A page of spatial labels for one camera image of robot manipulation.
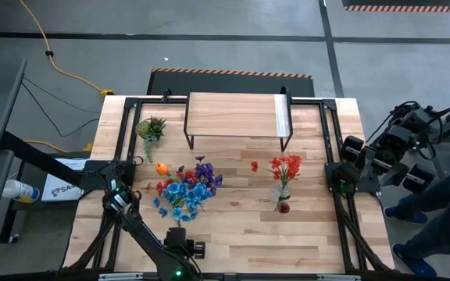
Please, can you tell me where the white bottle yellow-blue label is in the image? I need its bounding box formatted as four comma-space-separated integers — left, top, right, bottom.
1, 178, 41, 205

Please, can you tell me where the black diagonal support beam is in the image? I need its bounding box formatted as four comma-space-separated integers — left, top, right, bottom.
0, 130, 93, 190

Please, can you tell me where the red artificial flower bunch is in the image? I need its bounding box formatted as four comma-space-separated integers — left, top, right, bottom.
155, 169, 198, 197
249, 155, 303, 196

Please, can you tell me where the white printed box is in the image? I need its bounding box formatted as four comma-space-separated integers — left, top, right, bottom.
40, 158, 88, 203

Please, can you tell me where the silver metal bracket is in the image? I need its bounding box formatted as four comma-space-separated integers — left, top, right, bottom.
98, 272, 144, 281
316, 274, 362, 281

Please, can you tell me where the long yellow power cable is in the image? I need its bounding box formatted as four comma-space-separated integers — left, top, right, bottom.
18, 0, 116, 98

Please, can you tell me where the purple artificial flower bunch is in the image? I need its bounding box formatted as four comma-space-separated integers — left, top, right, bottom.
174, 155, 224, 196

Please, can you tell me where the orange artificial tulip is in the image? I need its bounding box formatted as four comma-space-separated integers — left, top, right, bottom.
155, 162, 182, 183

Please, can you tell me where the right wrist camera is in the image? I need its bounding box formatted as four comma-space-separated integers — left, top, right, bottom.
381, 125, 413, 156

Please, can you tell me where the cut-glass patterned vase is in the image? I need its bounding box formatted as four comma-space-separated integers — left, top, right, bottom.
268, 180, 291, 203

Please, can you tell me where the blue artificial flower bunch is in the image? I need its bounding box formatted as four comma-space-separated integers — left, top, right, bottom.
152, 180, 213, 230

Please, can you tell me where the person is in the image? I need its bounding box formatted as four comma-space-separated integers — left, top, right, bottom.
383, 155, 450, 279

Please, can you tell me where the short yellow cable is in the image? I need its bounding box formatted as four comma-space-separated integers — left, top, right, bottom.
23, 139, 93, 153

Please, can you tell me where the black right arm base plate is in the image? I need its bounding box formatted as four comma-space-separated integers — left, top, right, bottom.
324, 162, 383, 195

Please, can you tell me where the wooden shelf black frame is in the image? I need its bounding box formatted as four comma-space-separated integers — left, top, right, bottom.
183, 86, 295, 153

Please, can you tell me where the artificial green succulent plant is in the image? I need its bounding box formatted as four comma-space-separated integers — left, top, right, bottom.
135, 116, 168, 164

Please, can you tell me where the black hazard-striped floor mat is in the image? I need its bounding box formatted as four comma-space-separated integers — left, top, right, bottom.
341, 0, 450, 12
146, 67, 316, 98

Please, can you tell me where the black floor cable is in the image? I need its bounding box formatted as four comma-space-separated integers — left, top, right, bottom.
20, 76, 102, 115
20, 82, 102, 138

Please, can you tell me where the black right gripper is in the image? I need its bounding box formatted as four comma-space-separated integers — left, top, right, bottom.
337, 134, 436, 195

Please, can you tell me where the dark red artificial rose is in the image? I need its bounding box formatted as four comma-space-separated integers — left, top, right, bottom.
273, 194, 291, 215

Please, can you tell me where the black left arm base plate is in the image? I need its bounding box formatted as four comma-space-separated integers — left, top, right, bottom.
80, 158, 137, 193

